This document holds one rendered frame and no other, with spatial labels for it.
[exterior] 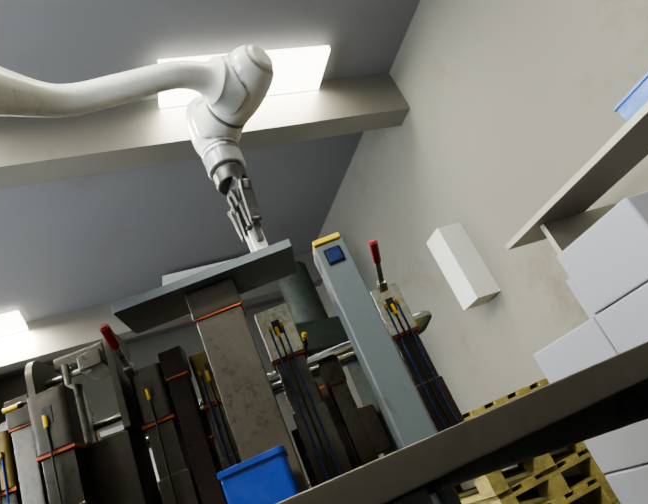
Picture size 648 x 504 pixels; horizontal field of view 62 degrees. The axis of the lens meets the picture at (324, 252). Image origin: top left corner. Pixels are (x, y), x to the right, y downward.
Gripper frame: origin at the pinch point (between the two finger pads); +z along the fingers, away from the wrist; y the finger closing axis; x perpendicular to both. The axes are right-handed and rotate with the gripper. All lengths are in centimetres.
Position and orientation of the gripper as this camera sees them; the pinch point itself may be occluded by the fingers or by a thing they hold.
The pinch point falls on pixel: (258, 246)
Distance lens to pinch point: 116.5
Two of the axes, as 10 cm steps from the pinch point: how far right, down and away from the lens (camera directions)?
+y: -3.4, 5.3, 7.8
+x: -8.6, 1.7, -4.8
